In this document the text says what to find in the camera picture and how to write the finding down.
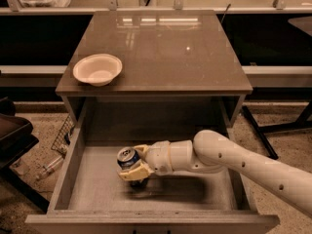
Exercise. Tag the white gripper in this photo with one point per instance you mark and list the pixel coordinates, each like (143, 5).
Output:
(159, 158)

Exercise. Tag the blue pepsi can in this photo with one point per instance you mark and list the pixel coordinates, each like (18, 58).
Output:
(127, 158)

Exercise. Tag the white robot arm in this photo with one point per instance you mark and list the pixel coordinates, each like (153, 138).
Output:
(210, 151)

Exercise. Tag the open grey top drawer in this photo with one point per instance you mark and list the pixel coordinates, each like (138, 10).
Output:
(90, 198)

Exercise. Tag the grey cabinet with glossy top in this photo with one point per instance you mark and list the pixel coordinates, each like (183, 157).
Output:
(180, 76)

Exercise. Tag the clear plastic bottle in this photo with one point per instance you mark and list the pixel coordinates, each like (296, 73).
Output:
(49, 169)

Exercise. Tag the white paper bowl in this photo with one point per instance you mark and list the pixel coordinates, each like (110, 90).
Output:
(97, 70)

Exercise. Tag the black chair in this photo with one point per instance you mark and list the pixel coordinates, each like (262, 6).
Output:
(16, 139)

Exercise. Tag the black metal stand legs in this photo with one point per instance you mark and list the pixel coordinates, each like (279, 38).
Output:
(301, 123)

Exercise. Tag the wire mesh basket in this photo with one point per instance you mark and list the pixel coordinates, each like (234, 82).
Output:
(63, 138)

